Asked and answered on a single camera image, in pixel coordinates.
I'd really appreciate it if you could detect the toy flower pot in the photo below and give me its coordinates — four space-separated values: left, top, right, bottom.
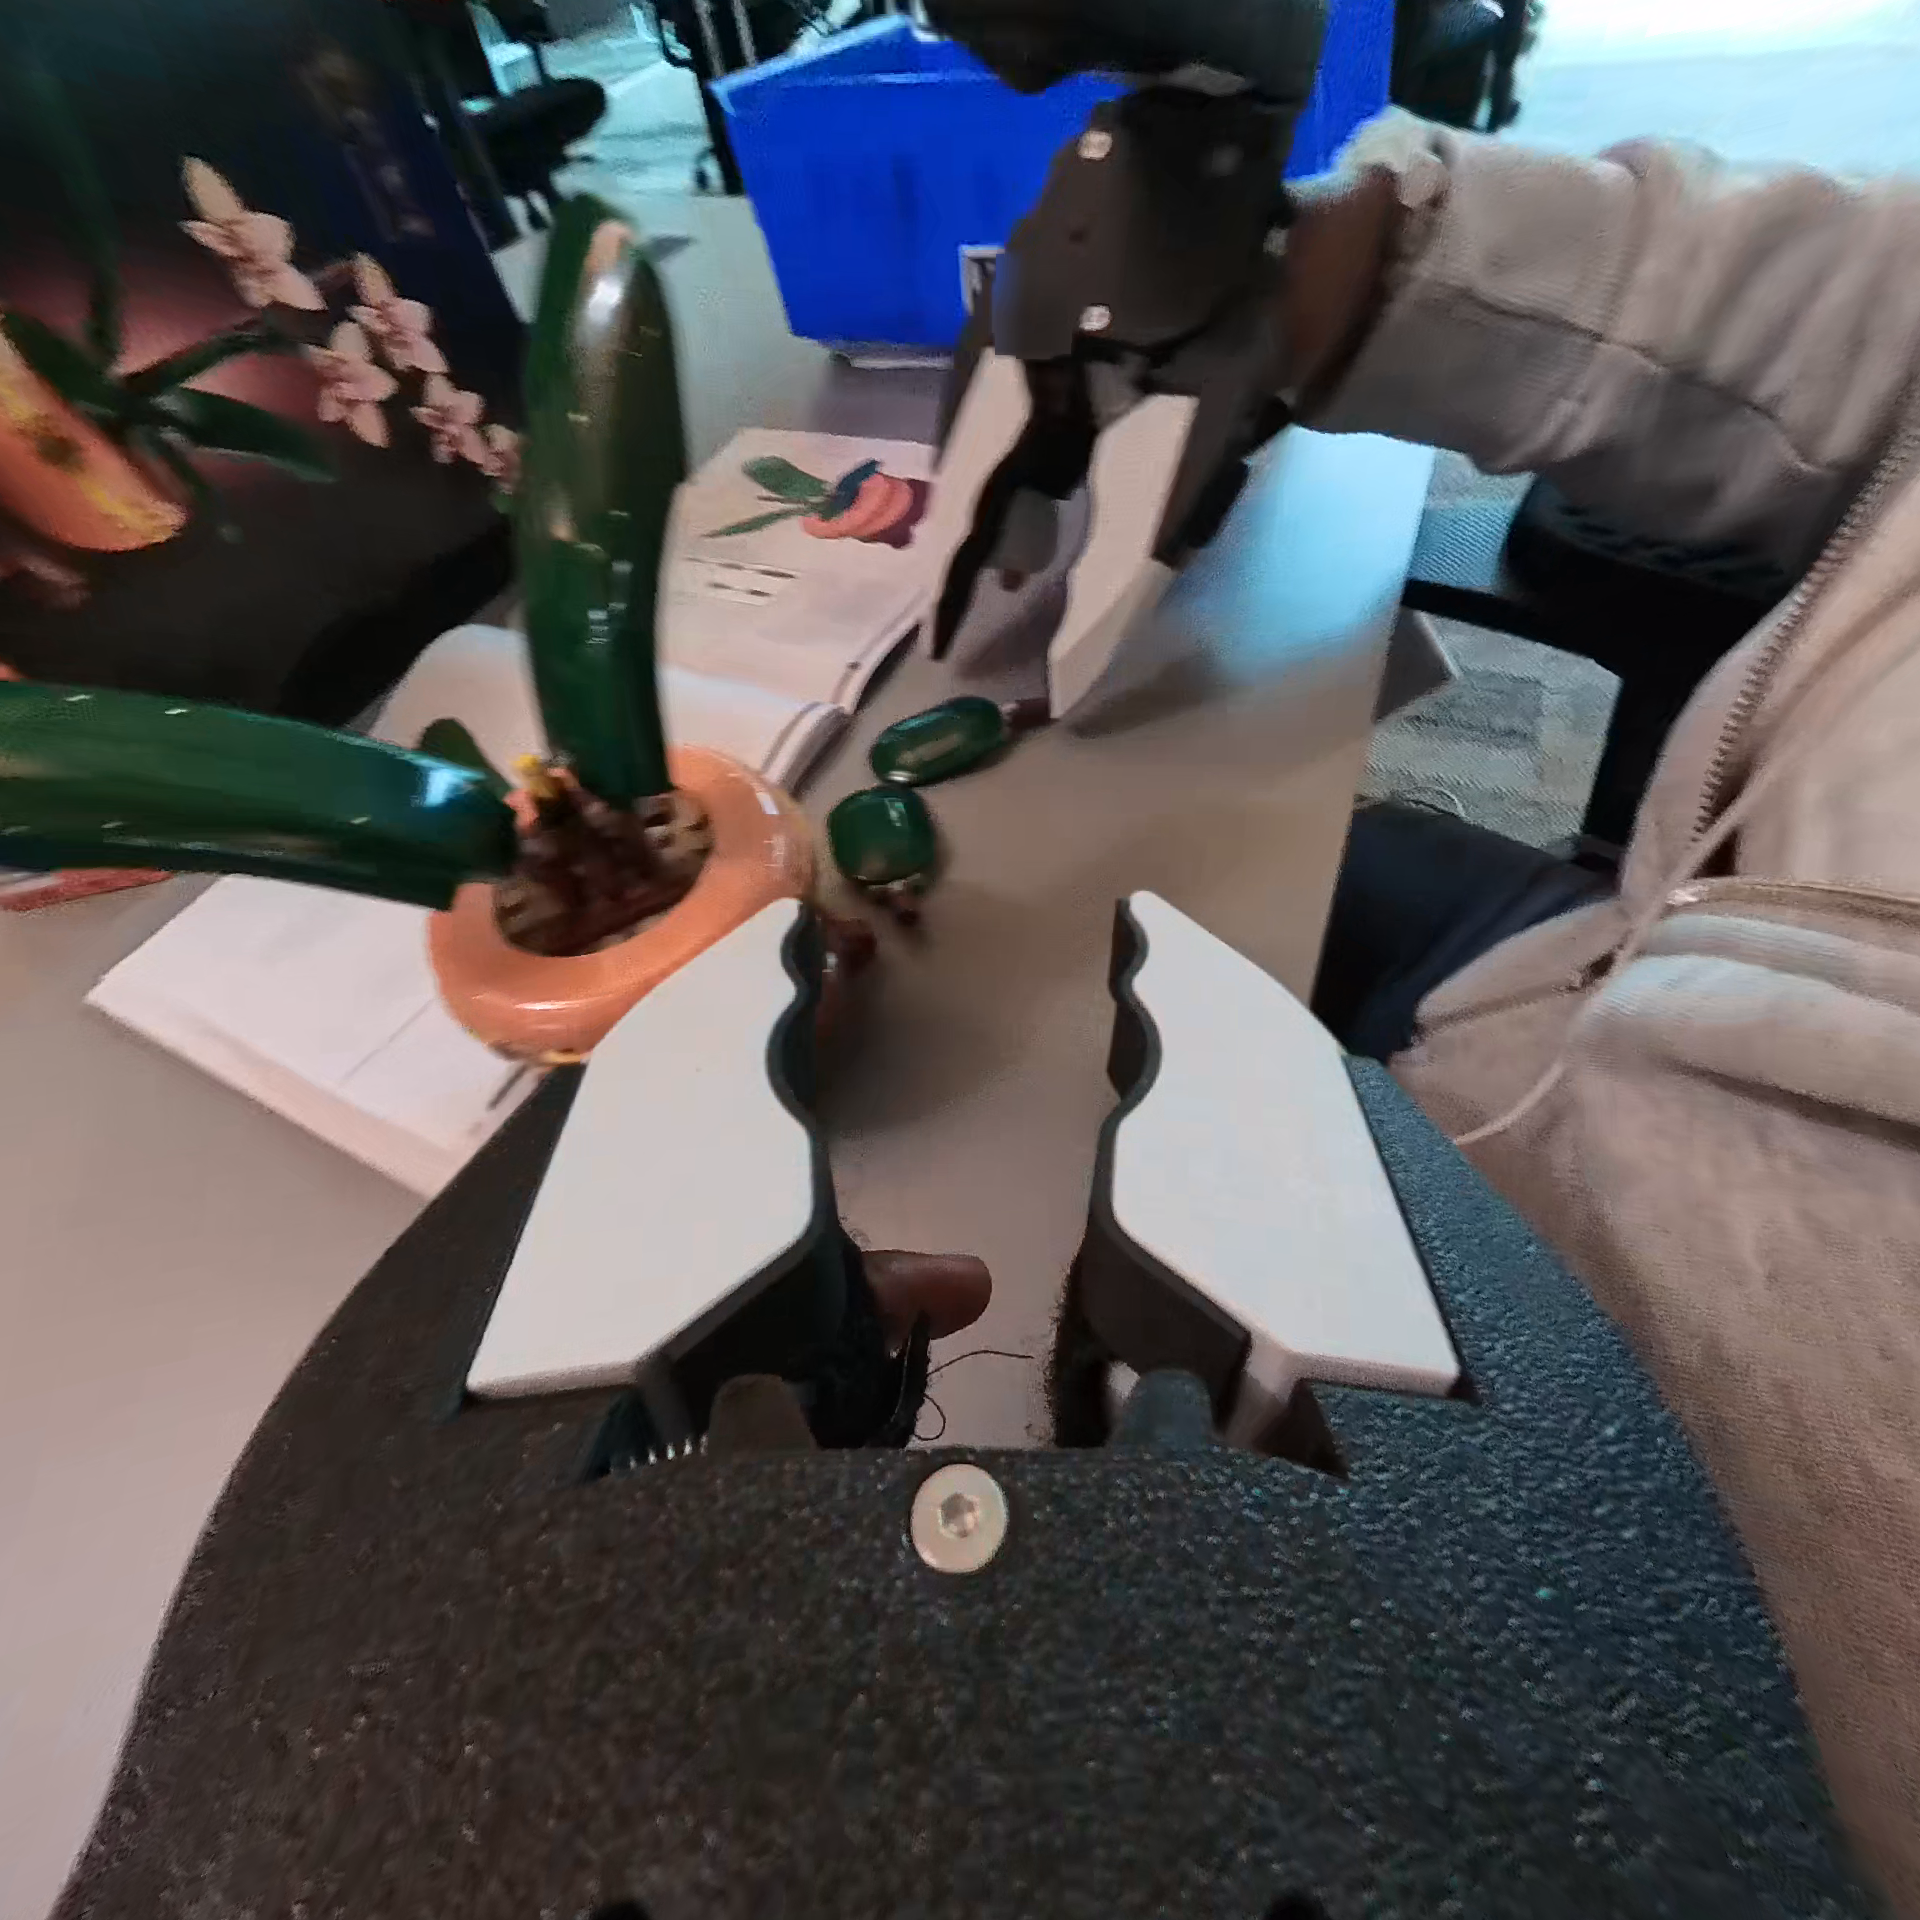
429 746 875 1071

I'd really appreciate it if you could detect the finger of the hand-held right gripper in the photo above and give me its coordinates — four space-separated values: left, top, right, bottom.
1047 395 1203 724
920 347 1083 664

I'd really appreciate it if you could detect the grey desk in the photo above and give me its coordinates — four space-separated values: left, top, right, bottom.
0 195 1443 1908

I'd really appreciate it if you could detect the person's left hand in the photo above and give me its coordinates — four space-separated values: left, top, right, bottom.
864 1251 998 1342

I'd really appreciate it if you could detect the black orchid toy set box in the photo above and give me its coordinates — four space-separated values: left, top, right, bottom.
0 0 531 730

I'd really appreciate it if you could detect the person's right hand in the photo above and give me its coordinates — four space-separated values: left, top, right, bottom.
1285 169 1407 427

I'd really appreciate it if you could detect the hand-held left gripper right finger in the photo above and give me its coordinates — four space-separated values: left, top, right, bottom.
1082 888 1467 1401

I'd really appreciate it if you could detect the building instruction booklet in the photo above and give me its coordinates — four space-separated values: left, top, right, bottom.
89 430 945 1197

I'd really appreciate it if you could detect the person's right forearm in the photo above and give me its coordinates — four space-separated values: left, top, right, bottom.
1292 112 1920 580

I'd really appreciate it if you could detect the blue plastic bin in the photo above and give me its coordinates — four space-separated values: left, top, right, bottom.
708 0 1401 360

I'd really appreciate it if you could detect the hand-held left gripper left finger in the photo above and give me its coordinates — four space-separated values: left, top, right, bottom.
467 899 836 1397

